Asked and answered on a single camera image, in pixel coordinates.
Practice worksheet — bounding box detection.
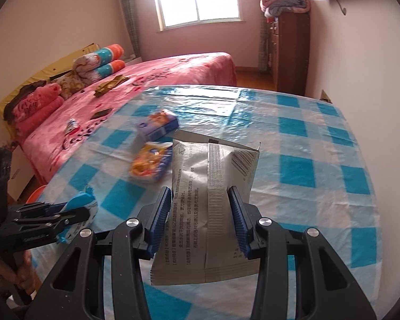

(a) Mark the yellow headboard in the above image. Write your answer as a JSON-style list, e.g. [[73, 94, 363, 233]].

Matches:
[[0, 43, 101, 114]]

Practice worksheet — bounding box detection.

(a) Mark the grey checked curtain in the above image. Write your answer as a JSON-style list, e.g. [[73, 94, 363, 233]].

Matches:
[[117, 0, 141, 62], [253, 0, 274, 70]]

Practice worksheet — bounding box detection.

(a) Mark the bed with pink printed blanket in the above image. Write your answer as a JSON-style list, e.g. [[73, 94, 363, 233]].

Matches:
[[0, 52, 237, 194]]

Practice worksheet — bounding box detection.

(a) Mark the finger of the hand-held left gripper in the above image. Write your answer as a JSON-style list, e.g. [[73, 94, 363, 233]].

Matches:
[[5, 207, 91, 244], [8, 202, 69, 217]]

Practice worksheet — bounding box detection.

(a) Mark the purple and orange tissue pack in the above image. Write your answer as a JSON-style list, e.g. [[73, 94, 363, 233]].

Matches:
[[135, 109, 180, 142]]

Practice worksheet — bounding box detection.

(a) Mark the gold cloth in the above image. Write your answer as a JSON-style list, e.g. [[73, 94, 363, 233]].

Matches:
[[94, 74, 129, 97]]

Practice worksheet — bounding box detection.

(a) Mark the orange and blue snack packet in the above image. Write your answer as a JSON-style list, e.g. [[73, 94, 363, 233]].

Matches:
[[129, 141, 174, 185]]

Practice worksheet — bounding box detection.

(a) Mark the person's left hand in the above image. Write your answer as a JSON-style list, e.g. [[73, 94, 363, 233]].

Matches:
[[0, 250, 37, 294]]

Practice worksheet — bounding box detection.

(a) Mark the rolled blue and orange quilt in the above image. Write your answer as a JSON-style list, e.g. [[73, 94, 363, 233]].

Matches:
[[73, 44, 126, 82]]

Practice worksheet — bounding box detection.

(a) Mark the window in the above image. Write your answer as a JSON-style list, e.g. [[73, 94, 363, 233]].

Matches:
[[150, 0, 242, 30]]

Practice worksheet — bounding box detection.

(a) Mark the dark brown cloth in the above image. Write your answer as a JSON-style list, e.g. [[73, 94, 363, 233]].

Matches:
[[3, 80, 47, 122]]

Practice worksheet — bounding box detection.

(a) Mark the blue checked plastic tablecloth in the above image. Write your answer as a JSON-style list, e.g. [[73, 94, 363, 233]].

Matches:
[[30, 85, 387, 320]]

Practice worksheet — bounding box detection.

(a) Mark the grey printed packet with barcode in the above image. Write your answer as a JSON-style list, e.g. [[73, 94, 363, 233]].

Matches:
[[150, 129, 261, 286]]

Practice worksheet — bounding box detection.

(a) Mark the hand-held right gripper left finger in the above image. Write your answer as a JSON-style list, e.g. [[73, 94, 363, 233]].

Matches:
[[25, 186, 173, 320]]

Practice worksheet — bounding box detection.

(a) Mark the orange stool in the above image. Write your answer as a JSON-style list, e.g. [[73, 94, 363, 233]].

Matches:
[[27, 183, 49, 204]]

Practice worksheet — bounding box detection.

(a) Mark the brown wooden cabinet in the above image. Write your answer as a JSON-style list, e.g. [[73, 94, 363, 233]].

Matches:
[[267, 11, 311, 95]]

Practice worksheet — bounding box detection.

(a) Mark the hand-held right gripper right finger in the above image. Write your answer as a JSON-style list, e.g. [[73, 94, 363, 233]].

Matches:
[[227, 186, 378, 320]]

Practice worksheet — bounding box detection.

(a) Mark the white and blue pouch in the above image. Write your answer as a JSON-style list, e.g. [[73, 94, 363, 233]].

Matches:
[[55, 187, 99, 244]]

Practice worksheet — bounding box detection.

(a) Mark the gold floral pillow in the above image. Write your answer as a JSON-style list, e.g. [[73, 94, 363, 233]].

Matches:
[[55, 71, 85, 100]]

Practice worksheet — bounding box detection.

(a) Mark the folded grey and pink blanket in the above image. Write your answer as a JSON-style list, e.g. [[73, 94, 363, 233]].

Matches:
[[260, 0, 311, 19]]

